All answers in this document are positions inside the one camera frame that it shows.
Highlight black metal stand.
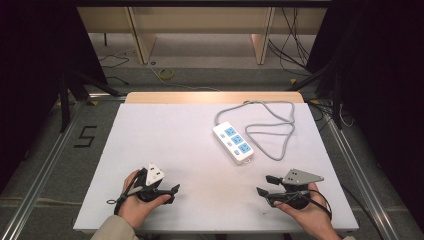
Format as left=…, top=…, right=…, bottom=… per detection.
left=285, top=62, right=345, bottom=130
left=57, top=69, right=124, bottom=134

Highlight white floor cable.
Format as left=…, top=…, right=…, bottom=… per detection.
left=147, top=63, right=222, bottom=92

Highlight bundle of black cables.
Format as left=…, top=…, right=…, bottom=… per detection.
left=267, top=7, right=312, bottom=73

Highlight black floor cable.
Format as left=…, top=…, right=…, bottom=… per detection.
left=98, top=54, right=131, bottom=70
left=105, top=75, right=130, bottom=87

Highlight yellow tape roll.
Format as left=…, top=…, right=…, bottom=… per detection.
left=157, top=67, right=175, bottom=81

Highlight person's left hand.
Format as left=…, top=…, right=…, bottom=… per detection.
left=117, top=169, right=172, bottom=230

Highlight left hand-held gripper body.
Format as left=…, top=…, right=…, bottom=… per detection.
left=134, top=162, right=169, bottom=203

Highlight black strap with ring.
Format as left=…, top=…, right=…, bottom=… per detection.
left=106, top=168, right=148, bottom=216

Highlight white power strip blue sockets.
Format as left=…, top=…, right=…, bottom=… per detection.
left=212, top=121, right=255, bottom=166

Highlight grey power strip cable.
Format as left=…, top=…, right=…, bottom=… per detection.
left=214, top=100, right=297, bottom=162

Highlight wooden table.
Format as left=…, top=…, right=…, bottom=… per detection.
left=124, top=91, right=305, bottom=105

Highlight person's right hand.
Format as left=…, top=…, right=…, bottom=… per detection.
left=273, top=192, right=342, bottom=240

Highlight white table mat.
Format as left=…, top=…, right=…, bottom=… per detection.
left=72, top=102, right=360, bottom=234

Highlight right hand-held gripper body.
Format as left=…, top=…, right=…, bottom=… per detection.
left=266, top=168, right=325, bottom=211

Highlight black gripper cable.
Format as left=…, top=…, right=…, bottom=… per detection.
left=308, top=188, right=333, bottom=222

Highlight aluminium floor rail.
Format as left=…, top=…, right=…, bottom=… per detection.
left=0, top=99, right=88, bottom=240
left=323, top=112, right=402, bottom=240

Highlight black curtain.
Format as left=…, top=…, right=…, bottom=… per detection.
left=0, top=0, right=108, bottom=194
left=305, top=0, right=424, bottom=232

